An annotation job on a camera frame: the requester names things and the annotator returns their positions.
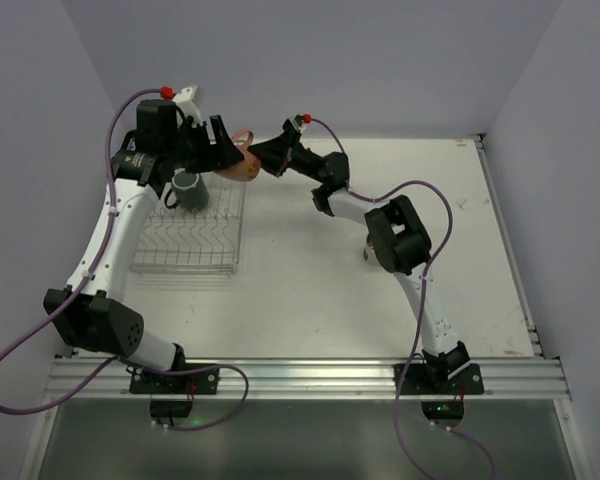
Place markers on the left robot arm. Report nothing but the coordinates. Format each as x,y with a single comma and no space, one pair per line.
89,313

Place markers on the metal tin cup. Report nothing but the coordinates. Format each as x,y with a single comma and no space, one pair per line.
369,255

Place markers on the dark green ceramic mug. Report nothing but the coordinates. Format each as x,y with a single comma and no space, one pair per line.
188,192

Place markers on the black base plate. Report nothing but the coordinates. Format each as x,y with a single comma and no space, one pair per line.
204,383
420,380

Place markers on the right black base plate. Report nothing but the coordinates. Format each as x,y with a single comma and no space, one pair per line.
420,380

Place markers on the orange ceramic mug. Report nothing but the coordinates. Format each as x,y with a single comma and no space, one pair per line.
249,167

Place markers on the metal wire dish rack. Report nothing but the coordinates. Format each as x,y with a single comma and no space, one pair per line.
174,241

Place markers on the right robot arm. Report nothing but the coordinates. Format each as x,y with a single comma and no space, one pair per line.
398,236

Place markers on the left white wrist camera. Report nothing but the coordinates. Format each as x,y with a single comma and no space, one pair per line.
186,99

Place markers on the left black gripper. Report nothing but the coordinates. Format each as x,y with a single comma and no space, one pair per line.
203,141

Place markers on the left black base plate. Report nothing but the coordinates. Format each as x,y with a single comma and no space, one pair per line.
204,383

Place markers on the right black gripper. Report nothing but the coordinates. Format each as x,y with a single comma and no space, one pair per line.
288,151

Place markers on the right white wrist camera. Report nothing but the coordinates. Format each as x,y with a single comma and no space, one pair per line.
300,122

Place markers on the aluminium mounting rail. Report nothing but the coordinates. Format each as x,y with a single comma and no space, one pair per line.
502,379

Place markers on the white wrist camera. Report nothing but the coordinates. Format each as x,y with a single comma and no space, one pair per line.
186,99
300,122

